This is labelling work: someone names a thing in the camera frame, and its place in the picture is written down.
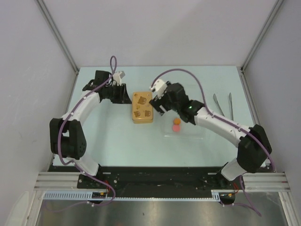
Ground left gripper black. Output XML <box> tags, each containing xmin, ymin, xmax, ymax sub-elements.
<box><xmin>104</xmin><ymin>83</ymin><xmax>132</xmax><ymax>104</ymax></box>

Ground silver tin lid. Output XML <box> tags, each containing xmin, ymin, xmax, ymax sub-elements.
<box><xmin>132</xmin><ymin>91</ymin><xmax>153</xmax><ymax>118</ymax></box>

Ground metal tongs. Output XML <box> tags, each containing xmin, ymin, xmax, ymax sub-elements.
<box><xmin>213</xmin><ymin>92</ymin><xmax>234</xmax><ymax>121</ymax></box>

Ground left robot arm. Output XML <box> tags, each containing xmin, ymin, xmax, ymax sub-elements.
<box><xmin>49</xmin><ymin>70</ymin><xmax>132</xmax><ymax>188</ymax></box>

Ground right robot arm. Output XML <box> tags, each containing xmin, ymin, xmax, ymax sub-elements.
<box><xmin>150</xmin><ymin>80</ymin><xmax>272</xmax><ymax>189</ymax></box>

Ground orange flower cookie lower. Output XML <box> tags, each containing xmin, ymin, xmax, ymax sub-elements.
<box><xmin>173</xmin><ymin>118</ymin><xmax>181</xmax><ymax>125</ymax></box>

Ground gold cookie tin box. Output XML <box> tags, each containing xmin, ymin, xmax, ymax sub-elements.
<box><xmin>132</xmin><ymin>117</ymin><xmax>153</xmax><ymax>124</ymax></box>

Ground pink sandwich cookie lower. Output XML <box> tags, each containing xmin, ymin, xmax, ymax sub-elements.
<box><xmin>172</xmin><ymin>125</ymin><xmax>181</xmax><ymax>132</ymax></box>

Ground clear plastic tray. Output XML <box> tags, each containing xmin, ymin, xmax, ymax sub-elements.
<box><xmin>161</xmin><ymin>83</ymin><xmax>205</xmax><ymax>140</ymax></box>

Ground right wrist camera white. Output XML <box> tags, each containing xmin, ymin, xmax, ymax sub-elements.
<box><xmin>150</xmin><ymin>79</ymin><xmax>167</xmax><ymax>98</ymax></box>

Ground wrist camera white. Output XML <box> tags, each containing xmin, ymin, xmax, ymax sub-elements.
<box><xmin>112</xmin><ymin>71</ymin><xmax>125</xmax><ymax>86</ymax></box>
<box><xmin>150</xmin><ymin>79</ymin><xmax>167</xmax><ymax>98</ymax></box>

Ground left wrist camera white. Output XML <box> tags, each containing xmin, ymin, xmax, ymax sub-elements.
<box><xmin>112</xmin><ymin>71</ymin><xmax>125</xmax><ymax>86</ymax></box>

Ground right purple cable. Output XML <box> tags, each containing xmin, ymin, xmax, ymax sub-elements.
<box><xmin>151</xmin><ymin>68</ymin><xmax>276</xmax><ymax>217</ymax></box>

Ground purple cable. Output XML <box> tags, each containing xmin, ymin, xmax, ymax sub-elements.
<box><xmin>44</xmin><ymin>55</ymin><xmax>118</xmax><ymax>214</ymax></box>
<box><xmin>151</xmin><ymin>68</ymin><xmax>276</xmax><ymax>217</ymax></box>

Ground right corner frame post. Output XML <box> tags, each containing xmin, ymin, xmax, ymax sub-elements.
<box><xmin>242</xmin><ymin>0</ymin><xmax>285</xmax><ymax>71</ymax></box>

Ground corner frame post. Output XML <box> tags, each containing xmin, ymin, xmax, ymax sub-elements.
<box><xmin>35</xmin><ymin>0</ymin><xmax>79</xmax><ymax>75</ymax></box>
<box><xmin>242</xmin><ymin>0</ymin><xmax>285</xmax><ymax>71</ymax></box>

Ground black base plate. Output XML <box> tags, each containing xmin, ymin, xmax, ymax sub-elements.
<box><xmin>48</xmin><ymin>164</ymin><xmax>275</xmax><ymax>198</ymax></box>

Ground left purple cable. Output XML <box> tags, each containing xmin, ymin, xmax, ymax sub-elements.
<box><xmin>44</xmin><ymin>55</ymin><xmax>118</xmax><ymax>214</ymax></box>

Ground white slotted cable duct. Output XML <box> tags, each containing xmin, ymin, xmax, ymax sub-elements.
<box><xmin>43</xmin><ymin>191</ymin><xmax>220</xmax><ymax>202</ymax></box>

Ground left corner frame post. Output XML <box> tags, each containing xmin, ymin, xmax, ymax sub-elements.
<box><xmin>35</xmin><ymin>0</ymin><xmax>79</xmax><ymax>75</ymax></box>

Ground aluminium frame rail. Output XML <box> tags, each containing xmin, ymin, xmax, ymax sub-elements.
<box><xmin>34</xmin><ymin>172</ymin><xmax>291</xmax><ymax>192</ymax></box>

